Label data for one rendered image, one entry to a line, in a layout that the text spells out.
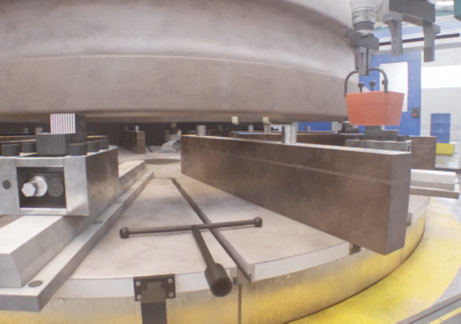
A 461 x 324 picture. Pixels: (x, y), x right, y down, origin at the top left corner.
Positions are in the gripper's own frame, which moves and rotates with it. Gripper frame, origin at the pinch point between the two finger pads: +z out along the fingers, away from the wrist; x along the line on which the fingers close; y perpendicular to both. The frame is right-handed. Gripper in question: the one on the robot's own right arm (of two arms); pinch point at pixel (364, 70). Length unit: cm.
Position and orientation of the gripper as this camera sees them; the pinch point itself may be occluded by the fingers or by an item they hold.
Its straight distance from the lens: 121.6
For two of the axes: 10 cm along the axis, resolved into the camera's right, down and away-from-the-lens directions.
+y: 4.8, 0.8, -8.7
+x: 8.8, -0.4, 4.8
